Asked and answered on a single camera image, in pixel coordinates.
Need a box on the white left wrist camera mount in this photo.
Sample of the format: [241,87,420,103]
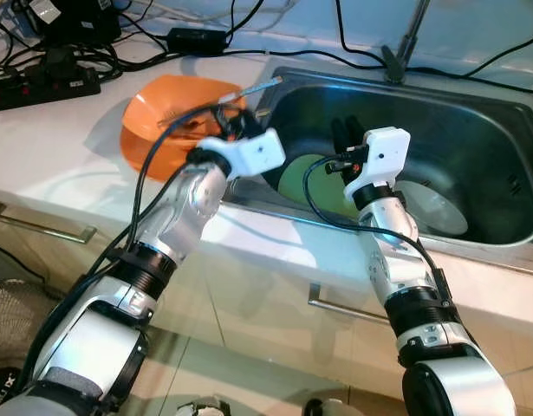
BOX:
[199,128,287,181]

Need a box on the metal drawer handle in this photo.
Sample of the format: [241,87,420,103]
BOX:
[308,283,397,326]
[0,202,98,245]

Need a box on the black power strip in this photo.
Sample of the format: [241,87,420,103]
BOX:
[0,65,102,114]

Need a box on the black power adapter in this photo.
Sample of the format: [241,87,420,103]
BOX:
[166,28,230,55]

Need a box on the black floor fan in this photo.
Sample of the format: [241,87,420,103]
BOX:
[0,276,63,413]

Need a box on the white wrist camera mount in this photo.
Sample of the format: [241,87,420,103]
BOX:
[199,128,287,181]
[342,127,412,202]

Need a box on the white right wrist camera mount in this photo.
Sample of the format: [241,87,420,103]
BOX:
[342,127,412,202]

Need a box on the orange plastic bowl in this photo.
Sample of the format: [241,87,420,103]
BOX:
[123,75,248,144]

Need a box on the white ribbed bowl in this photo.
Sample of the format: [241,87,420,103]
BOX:
[396,180,469,237]

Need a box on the black electronics box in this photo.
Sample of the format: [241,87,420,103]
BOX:
[23,0,121,46]

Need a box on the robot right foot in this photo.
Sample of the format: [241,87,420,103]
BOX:
[302,397,362,416]

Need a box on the stainless steel sink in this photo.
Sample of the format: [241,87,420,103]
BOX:
[223,67,533,248]

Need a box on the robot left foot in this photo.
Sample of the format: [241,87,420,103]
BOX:
[175,397,232,416]

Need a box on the dark metal faucet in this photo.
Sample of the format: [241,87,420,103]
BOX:
[380,0,432,85]

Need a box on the green plate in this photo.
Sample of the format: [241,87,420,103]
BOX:
[277,153,362,219]

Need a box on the black power cable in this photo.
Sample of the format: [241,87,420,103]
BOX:
[335,0,399,62]
[227,45,533,94]

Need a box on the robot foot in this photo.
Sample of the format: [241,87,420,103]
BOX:
[175,397,232,416]
[302,397,362,416]

